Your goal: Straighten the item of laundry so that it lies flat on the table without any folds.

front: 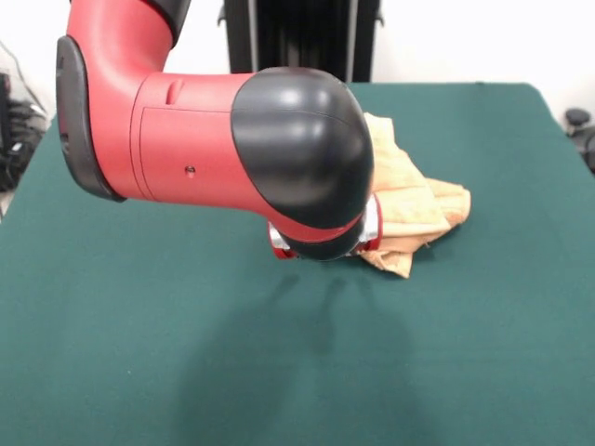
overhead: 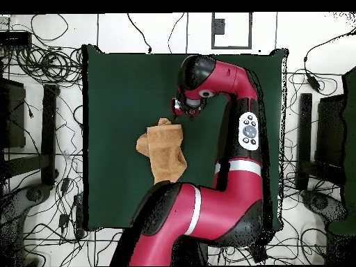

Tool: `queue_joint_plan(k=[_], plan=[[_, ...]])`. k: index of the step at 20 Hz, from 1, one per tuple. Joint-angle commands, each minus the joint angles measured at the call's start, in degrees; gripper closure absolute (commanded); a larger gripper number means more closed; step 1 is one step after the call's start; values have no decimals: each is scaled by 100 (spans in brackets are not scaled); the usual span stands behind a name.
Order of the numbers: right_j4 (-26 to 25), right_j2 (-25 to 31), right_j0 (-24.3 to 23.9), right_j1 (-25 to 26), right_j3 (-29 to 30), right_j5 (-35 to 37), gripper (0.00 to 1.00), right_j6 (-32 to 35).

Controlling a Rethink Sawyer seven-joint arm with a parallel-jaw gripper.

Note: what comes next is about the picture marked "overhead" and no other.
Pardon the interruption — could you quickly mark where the dark stand base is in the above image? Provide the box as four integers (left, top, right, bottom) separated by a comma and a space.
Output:
301, 190, 347, 223
0, 183, 51, 223

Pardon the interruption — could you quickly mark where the thick black cable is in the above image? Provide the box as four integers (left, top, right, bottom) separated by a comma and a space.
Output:
127, 13, 152, 54

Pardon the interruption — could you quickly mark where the small black plug adapter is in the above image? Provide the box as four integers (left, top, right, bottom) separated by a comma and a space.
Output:
58, 213, 70, 229

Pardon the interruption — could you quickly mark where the thin black cable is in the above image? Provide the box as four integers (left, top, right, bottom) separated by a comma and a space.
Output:
167, 13, 185, 54

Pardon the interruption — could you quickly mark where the dark green table cloth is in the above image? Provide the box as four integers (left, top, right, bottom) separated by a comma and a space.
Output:
81, 44, 289, 232

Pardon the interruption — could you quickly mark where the long black bar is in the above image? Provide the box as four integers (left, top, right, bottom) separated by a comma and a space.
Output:
40, 83, 60, 186
298, 92, 313, 168

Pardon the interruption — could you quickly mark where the flat black device box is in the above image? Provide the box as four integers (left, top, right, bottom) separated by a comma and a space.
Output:
0, 31, 32, 47

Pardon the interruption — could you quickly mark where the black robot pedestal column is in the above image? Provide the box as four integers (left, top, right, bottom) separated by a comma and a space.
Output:
170, 238, 209, 266

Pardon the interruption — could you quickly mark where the large black box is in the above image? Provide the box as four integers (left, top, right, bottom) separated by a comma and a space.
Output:
316, 94, 347, 168
0, 79, 26, 149

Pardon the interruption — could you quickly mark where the dark green draped cloth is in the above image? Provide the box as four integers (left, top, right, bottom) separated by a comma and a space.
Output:
327, 66, 356, 236

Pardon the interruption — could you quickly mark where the dark grey square plate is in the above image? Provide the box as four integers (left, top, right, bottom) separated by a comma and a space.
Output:
213, 18, 225, 35

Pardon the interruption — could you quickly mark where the black cable coil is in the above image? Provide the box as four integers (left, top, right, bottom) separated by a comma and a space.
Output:
16, 45, 84, 84

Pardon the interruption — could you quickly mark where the black power adapter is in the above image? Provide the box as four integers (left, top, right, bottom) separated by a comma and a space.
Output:
305, 72, 321, 92

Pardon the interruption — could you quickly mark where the tan terry towel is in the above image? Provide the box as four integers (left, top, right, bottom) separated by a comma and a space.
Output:
135, 118, 188, 185

